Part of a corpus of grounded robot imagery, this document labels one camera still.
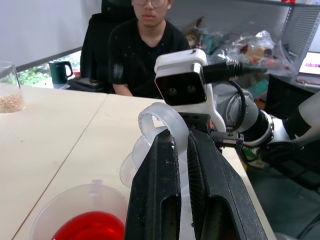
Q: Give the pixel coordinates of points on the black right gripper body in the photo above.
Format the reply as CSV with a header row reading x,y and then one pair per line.
x,y
197,122

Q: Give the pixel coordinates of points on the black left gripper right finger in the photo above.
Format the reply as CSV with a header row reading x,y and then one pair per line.
x,y
220,190

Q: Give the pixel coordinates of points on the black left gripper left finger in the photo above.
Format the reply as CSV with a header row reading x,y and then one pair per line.
x,y
152,190

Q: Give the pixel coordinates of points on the clear plastic cup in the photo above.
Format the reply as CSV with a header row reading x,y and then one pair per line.
x,y
172,117

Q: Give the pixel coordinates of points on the clear cup with red liquid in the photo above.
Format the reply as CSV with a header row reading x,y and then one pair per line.
x,y
75,197

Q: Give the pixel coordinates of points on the person in black shirt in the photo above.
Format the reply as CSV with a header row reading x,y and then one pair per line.
x,y
147,60

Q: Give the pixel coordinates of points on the black monitor back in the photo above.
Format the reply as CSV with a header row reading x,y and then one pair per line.
x,y
285,97

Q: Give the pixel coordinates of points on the clear plastic bag pile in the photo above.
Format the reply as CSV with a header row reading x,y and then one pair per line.
x,y
252,47

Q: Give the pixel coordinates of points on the lit laptop screen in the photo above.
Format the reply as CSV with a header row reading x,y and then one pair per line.
x,y
311,63

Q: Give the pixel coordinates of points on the black office chair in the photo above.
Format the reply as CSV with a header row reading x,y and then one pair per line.
x,y
97,37

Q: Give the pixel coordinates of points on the grey metal shelf rack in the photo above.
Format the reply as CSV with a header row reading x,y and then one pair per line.
x,y
300,27

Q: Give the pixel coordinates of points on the dark green kettle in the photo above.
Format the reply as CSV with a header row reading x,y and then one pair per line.
x,y
58,72

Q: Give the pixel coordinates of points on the glass jar with grains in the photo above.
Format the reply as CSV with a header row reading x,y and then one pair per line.
x,y
10,100

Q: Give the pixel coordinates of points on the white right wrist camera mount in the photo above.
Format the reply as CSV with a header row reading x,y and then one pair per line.
x,y
182,62

